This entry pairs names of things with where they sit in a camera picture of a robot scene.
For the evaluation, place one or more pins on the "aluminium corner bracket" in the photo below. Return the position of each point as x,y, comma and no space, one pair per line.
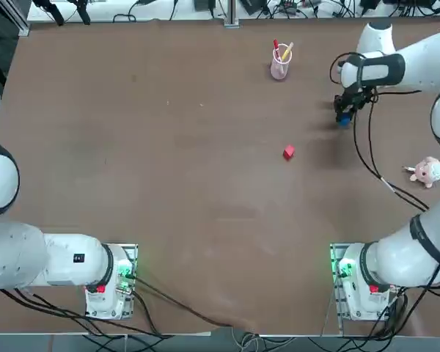
24,28

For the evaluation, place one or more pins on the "yellow pen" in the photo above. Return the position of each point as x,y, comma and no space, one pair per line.
287,52

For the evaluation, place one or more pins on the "clear pink cup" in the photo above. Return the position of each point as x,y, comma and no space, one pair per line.
278,71

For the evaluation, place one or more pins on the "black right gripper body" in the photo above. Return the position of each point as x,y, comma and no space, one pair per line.
357,96

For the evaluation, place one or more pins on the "blue magnetic block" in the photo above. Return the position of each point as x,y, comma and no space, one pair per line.
344,122

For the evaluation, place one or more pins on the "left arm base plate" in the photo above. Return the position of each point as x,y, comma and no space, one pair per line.
132,253

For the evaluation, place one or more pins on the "black stand leg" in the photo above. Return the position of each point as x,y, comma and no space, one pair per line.
53,11
81,11

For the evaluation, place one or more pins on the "black power adapter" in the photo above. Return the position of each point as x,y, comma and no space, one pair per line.
254,6
204,4

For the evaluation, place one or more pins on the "pink plush toy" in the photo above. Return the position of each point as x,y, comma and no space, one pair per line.
427,171

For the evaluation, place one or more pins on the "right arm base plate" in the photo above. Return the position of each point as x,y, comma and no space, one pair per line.
337,264

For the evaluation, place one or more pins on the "red capped marker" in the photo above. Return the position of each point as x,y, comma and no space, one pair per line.
276,49

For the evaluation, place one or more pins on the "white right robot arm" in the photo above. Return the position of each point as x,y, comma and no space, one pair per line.
407,256

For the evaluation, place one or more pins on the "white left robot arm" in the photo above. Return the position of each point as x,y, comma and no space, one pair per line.
58,260

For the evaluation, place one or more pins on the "aluminium camera post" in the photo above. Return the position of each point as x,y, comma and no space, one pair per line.
231,14

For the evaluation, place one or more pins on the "red magnetic block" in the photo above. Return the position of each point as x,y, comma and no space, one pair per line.
289,152

